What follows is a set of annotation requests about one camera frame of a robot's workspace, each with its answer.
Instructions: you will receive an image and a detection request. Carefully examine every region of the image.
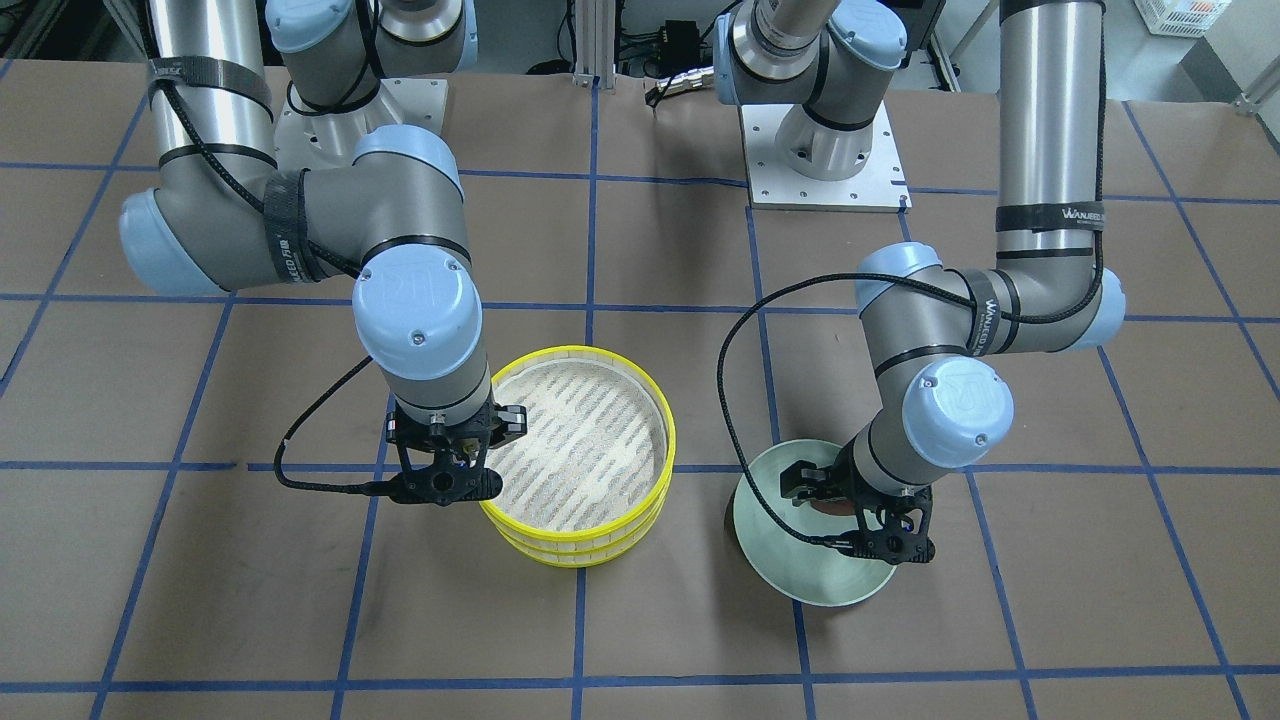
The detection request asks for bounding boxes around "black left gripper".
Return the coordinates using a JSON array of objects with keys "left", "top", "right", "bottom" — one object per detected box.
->
[{"left": 780, "top": 450, "right": 936, "bottom": 566}]

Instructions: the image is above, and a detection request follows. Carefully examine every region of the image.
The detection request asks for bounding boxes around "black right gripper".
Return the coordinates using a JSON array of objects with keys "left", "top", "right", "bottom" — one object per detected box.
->
[{"left": 385, "top": 402, "right": 529, "bottom": 506}]

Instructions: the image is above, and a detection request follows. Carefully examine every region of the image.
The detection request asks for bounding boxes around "brown chocolate bun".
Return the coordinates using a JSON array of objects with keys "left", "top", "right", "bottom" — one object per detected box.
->
[{"left": 810, "top": 498, "right": 856, "bottom": 518}]

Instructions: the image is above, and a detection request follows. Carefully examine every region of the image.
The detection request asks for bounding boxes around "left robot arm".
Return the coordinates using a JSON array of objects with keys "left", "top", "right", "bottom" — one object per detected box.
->
[{"left": 714, "top": 1, "right": 1126, "bottom": 565}]

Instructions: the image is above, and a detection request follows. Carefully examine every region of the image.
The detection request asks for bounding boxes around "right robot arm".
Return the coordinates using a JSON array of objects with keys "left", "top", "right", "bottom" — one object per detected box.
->
[{"left": 119, "top": 1, "right": 527, "bottom": 506}]

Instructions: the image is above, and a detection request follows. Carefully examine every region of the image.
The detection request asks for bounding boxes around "light green plate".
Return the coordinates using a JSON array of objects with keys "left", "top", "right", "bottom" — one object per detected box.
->
[{"left": 730, "top": 439, "right": 896, "bottom": 607}]

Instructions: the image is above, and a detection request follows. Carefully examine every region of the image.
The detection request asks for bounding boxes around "black braided cable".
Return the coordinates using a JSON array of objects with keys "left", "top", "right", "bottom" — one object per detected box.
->
[{"left": 717, "top": 270, "right": 1108, "bottom": 551}]

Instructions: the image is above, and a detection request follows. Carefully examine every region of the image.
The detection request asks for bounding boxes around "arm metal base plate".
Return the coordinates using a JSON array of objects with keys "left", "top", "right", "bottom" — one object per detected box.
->
[
  {"left": 274, "top": 78, "right": 449, "bottom": 170},
  {"left": 740, "top": 104, "right": 911, "bottom": 211}
]

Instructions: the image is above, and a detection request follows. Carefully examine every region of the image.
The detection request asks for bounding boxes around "aluminium frame post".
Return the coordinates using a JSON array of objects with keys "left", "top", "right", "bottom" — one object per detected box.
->
[{"left": 571, "top": 0, "right": 620, "bottom": 94}]

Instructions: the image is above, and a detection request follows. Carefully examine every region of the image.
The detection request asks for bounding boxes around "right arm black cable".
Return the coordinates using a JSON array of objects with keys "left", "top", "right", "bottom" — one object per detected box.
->
[{"left": 145, "top": 60, "right": 401, "bottom": 498}]

